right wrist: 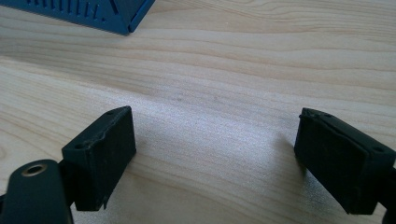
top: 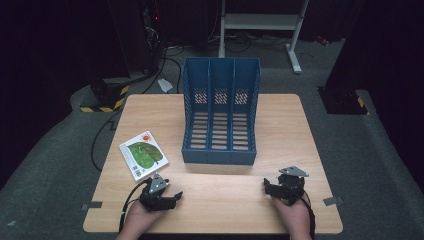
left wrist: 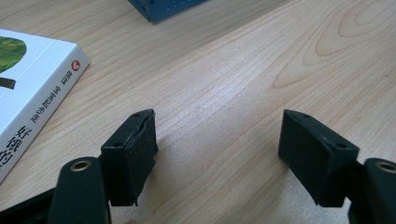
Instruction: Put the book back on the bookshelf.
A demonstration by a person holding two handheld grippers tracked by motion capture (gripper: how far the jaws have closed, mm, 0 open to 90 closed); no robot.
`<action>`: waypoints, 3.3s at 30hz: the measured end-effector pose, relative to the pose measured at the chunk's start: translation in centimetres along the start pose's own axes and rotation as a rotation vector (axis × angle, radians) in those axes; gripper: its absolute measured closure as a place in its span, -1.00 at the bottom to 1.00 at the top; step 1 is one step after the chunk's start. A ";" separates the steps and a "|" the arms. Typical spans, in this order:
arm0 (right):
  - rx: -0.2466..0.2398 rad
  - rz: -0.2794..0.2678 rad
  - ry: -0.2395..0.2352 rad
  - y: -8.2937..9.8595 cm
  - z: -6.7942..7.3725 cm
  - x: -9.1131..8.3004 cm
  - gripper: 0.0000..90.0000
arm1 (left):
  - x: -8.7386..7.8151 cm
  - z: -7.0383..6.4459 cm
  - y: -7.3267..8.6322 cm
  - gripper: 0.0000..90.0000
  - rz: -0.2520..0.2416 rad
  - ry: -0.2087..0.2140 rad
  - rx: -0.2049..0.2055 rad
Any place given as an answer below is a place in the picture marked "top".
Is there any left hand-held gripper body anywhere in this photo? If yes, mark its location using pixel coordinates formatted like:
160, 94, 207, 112
138, 171, 170, 212

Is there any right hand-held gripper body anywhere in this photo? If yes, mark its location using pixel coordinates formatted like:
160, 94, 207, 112
273, 165, 310, 206

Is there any white book with green leaf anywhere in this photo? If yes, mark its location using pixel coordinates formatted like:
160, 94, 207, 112
118, 130, 170, 182

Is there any blue three-slot file rack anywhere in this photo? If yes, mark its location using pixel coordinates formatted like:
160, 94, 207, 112
181, 56, 262, 166

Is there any person's left hand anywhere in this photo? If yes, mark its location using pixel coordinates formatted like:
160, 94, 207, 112
123, 199, 165, 236

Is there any person's right hand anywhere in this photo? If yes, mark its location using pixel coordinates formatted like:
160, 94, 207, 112
270, 194, 313, 236

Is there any grey tape strip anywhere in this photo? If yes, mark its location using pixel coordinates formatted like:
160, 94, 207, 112
322, 196, 344, 207
81, 201, 104, 212

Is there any black base with yellow mark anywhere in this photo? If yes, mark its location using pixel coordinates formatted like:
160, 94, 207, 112
317, 85, 370, 116

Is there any black base with yellow stripes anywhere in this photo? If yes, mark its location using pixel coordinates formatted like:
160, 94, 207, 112
79, 78, 130, 114

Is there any white scrap on floor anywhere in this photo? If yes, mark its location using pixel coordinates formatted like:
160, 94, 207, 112
157, 78, 174, 94

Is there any white metal stand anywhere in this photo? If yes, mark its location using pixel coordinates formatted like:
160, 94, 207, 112
218, 0, 310, 75

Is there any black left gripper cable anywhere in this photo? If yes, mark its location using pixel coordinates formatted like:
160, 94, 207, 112
118, 177, 153, 233

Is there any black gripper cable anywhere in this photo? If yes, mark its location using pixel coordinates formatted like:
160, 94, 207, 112
118, 177, 153, 233
301, 192, 317, 240

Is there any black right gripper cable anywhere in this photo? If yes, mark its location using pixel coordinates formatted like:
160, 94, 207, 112
301, 192, 317, 240

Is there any black floor cable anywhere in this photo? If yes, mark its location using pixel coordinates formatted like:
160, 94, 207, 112
90, 109, 122, 173

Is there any black cable bundle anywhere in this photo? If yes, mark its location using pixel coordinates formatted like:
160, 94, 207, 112
141, 39, 186, 95

